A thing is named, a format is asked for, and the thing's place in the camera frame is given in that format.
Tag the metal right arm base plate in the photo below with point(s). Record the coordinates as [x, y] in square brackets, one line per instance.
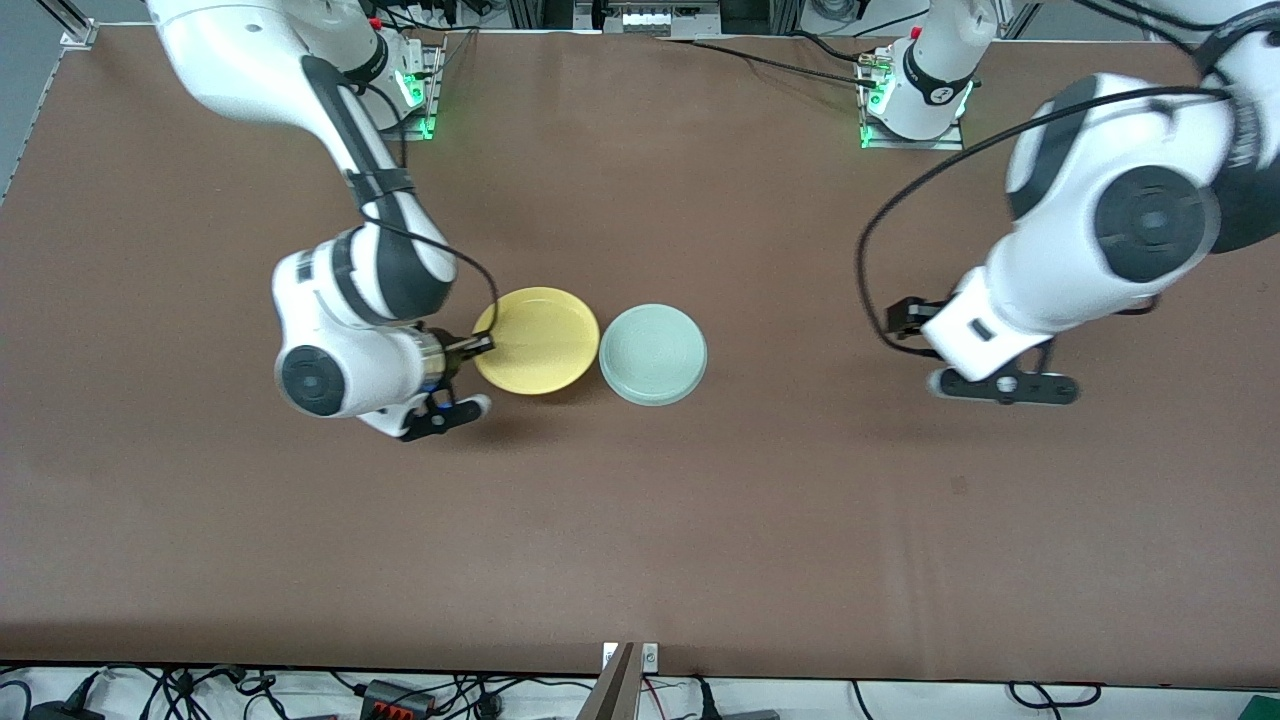
[430, 100]

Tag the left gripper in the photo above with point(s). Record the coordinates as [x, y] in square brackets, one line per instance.
[908, 317]

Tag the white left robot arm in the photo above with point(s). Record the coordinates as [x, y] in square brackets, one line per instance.
[1060, 270]

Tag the aluminium profile post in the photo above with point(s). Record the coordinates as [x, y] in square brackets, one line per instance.
[615, 695]

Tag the pale green round plate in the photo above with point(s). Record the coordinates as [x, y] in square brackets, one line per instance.
[653, 354]

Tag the aluminium table corner bracket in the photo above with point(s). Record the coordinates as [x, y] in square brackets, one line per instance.
[80, 35]

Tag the yellow round plate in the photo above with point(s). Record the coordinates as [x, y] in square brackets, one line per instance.
[540, 342]

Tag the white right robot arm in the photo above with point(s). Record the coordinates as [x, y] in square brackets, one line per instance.
[250, 60]

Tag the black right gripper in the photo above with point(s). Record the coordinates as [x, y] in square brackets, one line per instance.
[459, 353]

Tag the black red power strip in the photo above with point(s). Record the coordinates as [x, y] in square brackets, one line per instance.
[398, 700]

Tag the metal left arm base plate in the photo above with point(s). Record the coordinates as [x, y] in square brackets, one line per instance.
[915, 145]

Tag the grey white control box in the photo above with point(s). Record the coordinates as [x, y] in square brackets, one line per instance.
[650, 20]

